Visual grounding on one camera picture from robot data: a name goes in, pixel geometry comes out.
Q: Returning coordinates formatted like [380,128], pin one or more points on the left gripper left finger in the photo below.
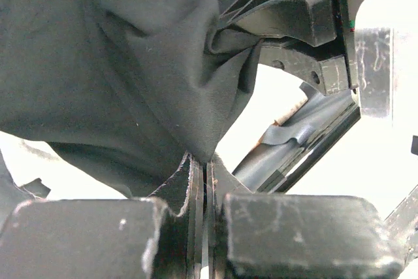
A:
[159,236]

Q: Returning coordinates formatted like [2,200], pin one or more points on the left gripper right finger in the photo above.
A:
[260,235]

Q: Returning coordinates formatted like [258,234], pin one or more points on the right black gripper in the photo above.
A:
[326,67]

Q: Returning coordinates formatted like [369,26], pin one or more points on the yellow Pikachu suitcase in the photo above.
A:
[309,134]

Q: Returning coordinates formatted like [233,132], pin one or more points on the black garment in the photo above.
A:
[122,89]

